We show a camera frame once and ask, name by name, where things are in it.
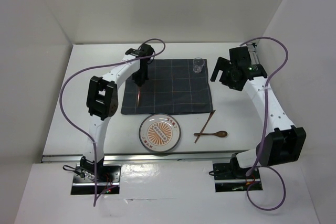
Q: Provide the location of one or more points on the patterned ceramic plate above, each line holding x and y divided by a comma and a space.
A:
160, 133

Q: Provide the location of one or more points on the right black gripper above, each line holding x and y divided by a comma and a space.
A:
223, 64

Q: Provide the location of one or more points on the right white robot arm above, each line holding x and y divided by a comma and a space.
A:
282, 141

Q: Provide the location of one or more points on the dark grey checked cloth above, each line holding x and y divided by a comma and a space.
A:
172, 88

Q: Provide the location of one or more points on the brown wooden spoon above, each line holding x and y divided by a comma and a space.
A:
217, 134

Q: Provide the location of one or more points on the copper knife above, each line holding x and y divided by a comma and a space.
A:
204, 127

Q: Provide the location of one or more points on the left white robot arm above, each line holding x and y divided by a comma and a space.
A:
102, 102

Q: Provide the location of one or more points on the small clear glass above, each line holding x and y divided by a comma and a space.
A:
198, 64

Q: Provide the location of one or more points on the copper fork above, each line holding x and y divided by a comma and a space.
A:
138, 97

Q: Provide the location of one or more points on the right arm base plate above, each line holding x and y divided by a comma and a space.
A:
229, 177

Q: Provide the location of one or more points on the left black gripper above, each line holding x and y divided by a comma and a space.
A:
140, 80

